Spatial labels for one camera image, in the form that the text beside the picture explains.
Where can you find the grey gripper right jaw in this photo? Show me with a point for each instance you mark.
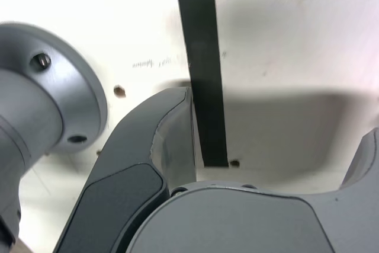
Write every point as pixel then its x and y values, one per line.
pixel 237 223

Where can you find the black tape strip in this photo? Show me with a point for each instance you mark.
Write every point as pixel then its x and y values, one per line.
pixel 201 57

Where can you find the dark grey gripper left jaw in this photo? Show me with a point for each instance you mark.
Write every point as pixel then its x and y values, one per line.
pixel 118 176

